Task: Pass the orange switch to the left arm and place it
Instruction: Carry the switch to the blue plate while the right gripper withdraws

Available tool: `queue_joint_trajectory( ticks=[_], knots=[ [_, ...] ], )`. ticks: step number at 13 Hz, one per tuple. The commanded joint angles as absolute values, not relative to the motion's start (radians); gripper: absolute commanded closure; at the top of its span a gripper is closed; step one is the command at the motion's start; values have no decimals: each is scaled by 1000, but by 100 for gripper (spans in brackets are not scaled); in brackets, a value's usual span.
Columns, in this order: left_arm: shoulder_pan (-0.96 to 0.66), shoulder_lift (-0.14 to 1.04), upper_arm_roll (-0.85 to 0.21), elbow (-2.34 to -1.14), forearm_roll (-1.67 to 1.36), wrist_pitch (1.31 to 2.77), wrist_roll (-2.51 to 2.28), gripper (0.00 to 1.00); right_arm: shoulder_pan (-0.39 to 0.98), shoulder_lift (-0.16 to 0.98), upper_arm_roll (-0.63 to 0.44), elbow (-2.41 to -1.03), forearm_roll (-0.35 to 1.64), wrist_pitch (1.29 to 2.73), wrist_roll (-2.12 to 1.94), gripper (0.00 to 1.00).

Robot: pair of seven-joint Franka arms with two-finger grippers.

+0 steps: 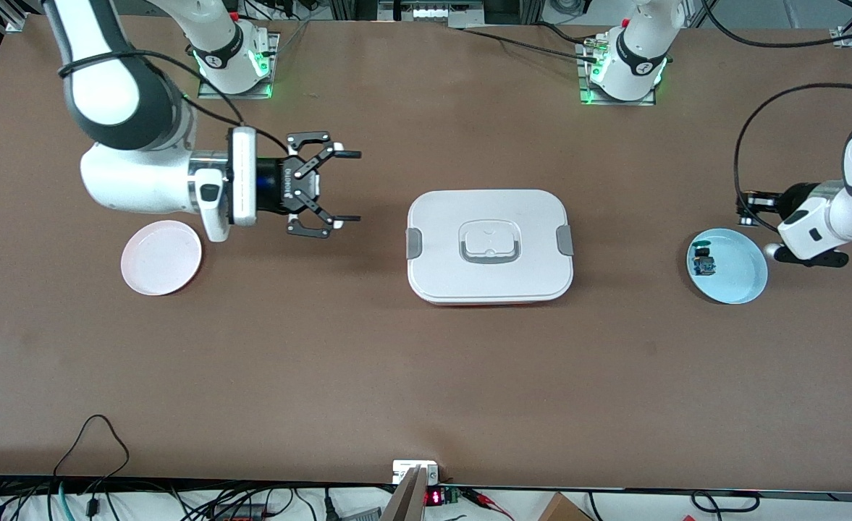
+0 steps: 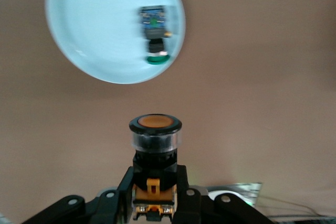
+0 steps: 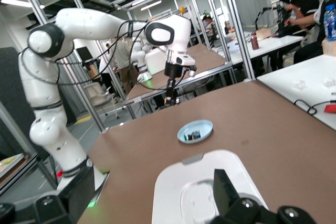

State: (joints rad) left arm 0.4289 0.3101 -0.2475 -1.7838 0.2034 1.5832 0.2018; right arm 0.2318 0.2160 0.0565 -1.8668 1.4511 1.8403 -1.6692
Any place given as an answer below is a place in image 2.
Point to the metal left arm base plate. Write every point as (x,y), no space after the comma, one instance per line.
(253,187)

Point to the green push button switch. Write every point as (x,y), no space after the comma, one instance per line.
(156,35)

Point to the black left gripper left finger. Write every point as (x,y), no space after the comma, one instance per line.
(105,208)

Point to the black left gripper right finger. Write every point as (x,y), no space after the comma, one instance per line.
(199,208)

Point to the orange push button switch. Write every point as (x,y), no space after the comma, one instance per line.
(155,145)

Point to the light blue round plate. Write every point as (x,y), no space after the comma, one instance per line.
(99,24)

